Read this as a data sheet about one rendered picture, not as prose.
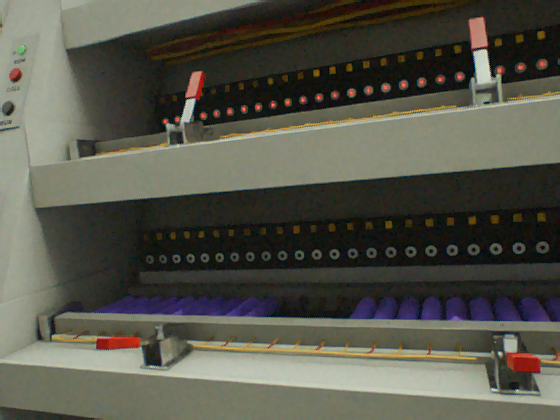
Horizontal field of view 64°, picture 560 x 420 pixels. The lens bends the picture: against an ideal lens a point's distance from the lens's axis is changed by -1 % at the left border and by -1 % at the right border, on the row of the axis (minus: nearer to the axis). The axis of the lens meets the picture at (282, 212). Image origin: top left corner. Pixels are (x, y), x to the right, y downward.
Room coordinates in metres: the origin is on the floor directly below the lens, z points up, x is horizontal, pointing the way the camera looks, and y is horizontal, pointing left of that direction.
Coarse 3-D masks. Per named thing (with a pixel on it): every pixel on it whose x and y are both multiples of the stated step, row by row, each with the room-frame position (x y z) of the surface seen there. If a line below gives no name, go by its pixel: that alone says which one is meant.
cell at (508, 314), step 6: (498, 300) 0.40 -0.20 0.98; (504, 300) 0.40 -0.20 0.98; (510, 300) 0.40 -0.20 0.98; (498, 306) 0.39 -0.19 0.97; (504, 306) 0.38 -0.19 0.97; (510, 306) 0.38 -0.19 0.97; (498, 312) 0.38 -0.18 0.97; (504, 312) 0.37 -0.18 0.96; (510, 312) 0.37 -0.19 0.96; (516, 312) 0.37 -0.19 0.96; (498, 318) 0.38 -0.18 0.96; (504, 318) 0.36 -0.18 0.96; (510, 318) 0.36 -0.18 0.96; (516, 318) 0.36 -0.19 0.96
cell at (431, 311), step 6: (426, 300) 0.43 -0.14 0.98; (432, 300) 0.42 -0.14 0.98; (438, 300) 0.42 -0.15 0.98; (426, 306) 0.41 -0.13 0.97; (432, 306) 0.40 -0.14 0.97; (438, 306) 0.41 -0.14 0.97; (426, 312) 0.39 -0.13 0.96; (432, 312) 0.39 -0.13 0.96; (438, 312) 0.39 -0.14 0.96; (426, 318) 0.38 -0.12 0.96; (432, 318) 0.38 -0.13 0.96; (438, 318) 0.38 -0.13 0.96
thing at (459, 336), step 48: (96, 336) 0.45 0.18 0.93; (144, 336) 0.44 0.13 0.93; (192, 336) 0.43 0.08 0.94; (240, 336) 0.41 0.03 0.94; (288, 336) 0.39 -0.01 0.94; (336, 336) 0.38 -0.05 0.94; (384, 336) 0.36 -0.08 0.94; (432, 336) 0.35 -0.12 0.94; (480, 336) 0.34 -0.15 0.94; (528, 336) 0.32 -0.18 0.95
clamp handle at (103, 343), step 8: (160, 328) 0.39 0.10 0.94; (160, 336) 0.39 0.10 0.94; (96, 344) 0.33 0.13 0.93; (104, 344) 0.33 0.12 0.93; (112, 344) 0.33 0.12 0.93; (120, 344) 0.34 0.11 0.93; (128, 344) 0.35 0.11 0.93; (136, 344) 0.36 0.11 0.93; (144, 344) 0.37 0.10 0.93; (152, 344) 0.38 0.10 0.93
